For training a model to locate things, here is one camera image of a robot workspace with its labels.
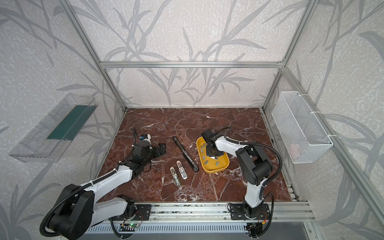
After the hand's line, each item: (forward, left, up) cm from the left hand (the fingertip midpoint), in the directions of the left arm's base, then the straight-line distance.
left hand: (162, 142), depth 89 cm
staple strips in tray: (-5, -25, -10) cm, 27 cm away
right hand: (+1, -32, -9) cm, 33 cm away
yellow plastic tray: (-10, -29, -9) cm, 32 cm away
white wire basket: (-13, -66, +27) cm, 73 cm away
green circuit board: (-41, +10, -11) cm, 44 cm away
